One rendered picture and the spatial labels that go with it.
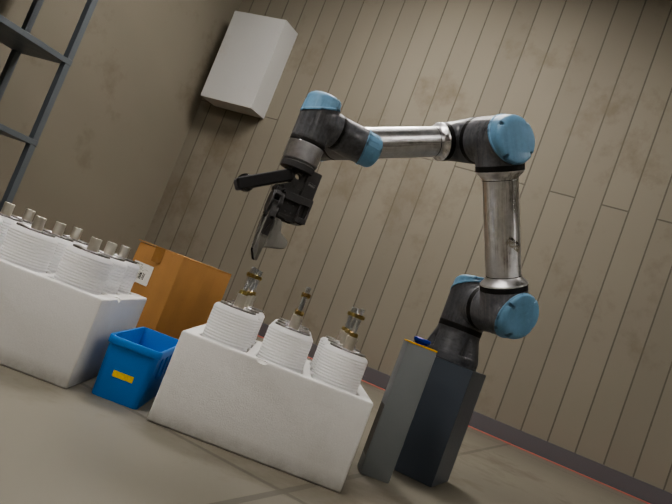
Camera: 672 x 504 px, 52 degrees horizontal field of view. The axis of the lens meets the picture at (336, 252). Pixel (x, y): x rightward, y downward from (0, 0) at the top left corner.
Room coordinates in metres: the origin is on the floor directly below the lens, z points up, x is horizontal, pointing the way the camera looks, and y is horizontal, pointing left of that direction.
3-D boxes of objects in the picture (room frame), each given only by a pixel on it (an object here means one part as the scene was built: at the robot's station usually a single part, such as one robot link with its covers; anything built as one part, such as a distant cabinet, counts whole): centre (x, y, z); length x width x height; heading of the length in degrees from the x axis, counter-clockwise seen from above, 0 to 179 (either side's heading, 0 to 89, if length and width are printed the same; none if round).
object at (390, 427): (1.61, -0.26, 0.16); 0.07 x 0.07 x 0.31; 1
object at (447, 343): (1.83, -0.38, 0.35); 0.15 x 0.15 x 0.10
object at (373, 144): (1.47, 0.05, 0.66); 0.11 x 0.11 x 0.08; 28
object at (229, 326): (1.40, 0.14, 0.16); 0.10 x 0.10 x 0.18
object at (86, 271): (1.40, 0.46, 0.16); 0.10 x 0.10 x 0.18
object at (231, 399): (1.52, 0.03, 0.09); 0.39 x 0.39 x 0.18; 1
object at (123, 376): (1.51, 0.30, 0.06); 0.30 x 0.11 x 0.12; 2
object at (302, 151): (1.41, 0.14, 0.59); 0.08 x 0.08 x 0.05
